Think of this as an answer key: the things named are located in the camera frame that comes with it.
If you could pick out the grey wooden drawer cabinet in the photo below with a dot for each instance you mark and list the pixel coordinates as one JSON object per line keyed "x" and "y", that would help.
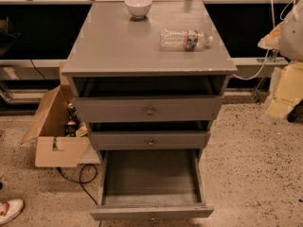
{"x": 117, "y": 56}

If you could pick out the white sneaker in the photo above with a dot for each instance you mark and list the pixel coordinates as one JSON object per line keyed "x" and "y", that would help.
{"x": 9, "y": 210}

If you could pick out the clear plastic water bottle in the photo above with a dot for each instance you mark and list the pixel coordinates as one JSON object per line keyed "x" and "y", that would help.
{"x": 184, "y": 40}

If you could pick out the dark bottle in box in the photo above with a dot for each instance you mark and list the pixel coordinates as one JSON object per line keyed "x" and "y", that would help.
{"x": 74, "y": 121}

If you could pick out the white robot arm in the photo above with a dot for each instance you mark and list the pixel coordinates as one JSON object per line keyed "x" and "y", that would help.
{"x": 291, "y": 34}

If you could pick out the grey open bottom drawer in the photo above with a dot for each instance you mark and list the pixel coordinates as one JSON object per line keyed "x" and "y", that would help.
{"x": 151, "y": 184}

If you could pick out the white ceramic bowl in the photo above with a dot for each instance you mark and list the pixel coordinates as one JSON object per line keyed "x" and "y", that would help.
{"x": 138, "y": 8}

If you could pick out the grey middle drawer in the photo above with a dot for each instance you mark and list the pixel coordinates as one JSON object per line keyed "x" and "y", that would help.
{"x": 121, "y": 140}

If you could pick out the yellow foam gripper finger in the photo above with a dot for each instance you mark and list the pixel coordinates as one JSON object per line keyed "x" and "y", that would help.
{"x": 285, "y": 92}
{"x": 271, "y": 40}

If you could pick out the open cardboard box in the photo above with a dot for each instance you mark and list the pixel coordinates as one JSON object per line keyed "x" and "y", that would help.
{"x": 47, "y": 126}

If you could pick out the grey top drawer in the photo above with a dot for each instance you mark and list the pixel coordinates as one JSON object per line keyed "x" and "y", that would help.
{"x": 135, "y": 109}

